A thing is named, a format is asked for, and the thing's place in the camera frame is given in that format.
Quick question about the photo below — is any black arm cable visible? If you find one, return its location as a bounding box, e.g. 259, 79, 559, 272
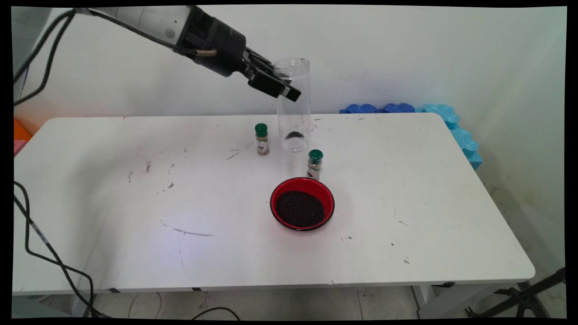
13, 8, 77, 86

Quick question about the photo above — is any white table leg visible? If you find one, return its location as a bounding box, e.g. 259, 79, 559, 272
412, 284, 502, 319

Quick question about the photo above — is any light blue foam mat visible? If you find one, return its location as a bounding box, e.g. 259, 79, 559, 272
415, 104, 483, 171

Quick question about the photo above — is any black tripod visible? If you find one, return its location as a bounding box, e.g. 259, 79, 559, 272
465, 267, 566, 318

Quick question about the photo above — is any orange block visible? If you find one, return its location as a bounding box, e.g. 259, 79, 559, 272
14, 118, 33, 143

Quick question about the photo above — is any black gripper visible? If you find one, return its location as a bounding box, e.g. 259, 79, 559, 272
173, 6, 302, 103

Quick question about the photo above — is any black floor cable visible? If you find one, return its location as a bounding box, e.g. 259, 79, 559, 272
192, 307, 241, 320

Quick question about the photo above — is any red bowl with black rim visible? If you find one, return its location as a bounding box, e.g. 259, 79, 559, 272
270, 177, 336, 232

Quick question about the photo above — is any black cable with beige end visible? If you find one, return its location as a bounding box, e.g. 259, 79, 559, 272
13, 8, 218, 107

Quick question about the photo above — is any clear plastic jar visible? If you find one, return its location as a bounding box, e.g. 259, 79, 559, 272
274, 57, 312, 153

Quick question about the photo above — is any black hanging cable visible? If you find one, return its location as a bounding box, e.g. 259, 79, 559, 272
13, 195, 102, 318
13, 180, 95, 318

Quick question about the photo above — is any green-capped spice bottle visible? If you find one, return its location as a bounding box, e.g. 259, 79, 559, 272
255, 123, 270, 156
307, 149, 324, 181

